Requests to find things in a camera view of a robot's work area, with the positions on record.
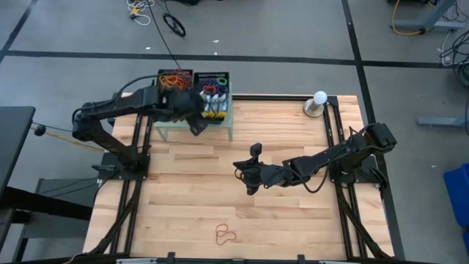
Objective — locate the white bulb metal lamp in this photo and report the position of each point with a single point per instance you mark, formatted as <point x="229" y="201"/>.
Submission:
<point x="320" y="97"/>

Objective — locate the grey table leg frame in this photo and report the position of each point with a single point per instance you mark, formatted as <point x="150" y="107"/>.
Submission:
<point x="432" y="18"/>

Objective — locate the black plastic mesh basket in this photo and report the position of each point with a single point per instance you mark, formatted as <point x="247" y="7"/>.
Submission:
<point x="160" y="73"/>
<point x="226" y="110"/>
<point x="205" y="76"/>

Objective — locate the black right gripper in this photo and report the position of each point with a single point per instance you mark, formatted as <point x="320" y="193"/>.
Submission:
<point x="258" y="175"/>

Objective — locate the purple coil wristband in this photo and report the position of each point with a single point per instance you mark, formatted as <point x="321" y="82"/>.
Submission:
<point x="202" y="86"/>

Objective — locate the grey metal floor bar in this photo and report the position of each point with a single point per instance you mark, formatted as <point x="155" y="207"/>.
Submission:
<point x="439" y="122"/>

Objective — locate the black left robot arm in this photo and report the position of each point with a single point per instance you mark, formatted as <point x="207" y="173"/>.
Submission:
<point x="121" y="106"/>

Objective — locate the orange coil wristband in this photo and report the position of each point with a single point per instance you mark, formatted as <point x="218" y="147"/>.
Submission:
<point x="209" y="89"/>

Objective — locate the green coil wristband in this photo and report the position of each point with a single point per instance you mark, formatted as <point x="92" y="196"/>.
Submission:
<point x="218" y="81"/>

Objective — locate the orange rubber band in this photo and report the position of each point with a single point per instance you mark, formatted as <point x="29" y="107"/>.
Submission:
<point x="185" y="81"/>
<point x="172" y="84"/>

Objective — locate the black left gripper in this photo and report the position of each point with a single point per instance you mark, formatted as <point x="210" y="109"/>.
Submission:
<point x="183" y="106"/>

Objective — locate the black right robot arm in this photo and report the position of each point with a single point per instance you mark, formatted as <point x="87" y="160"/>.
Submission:
<point x="337" y="157"/>

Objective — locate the sage green perforated shelf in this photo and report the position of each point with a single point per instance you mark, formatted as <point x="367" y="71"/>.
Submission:
<point x="220" y="128"/>

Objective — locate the black round knob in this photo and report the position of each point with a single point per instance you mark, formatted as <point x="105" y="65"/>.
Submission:
<point x="39" y="130"/>

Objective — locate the black side desk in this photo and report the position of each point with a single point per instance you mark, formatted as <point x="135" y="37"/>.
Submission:
<point x="14" y="139"/>

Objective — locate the blue plastic bin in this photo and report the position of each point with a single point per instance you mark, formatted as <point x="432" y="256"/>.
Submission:
<point x="458" y="198"/>

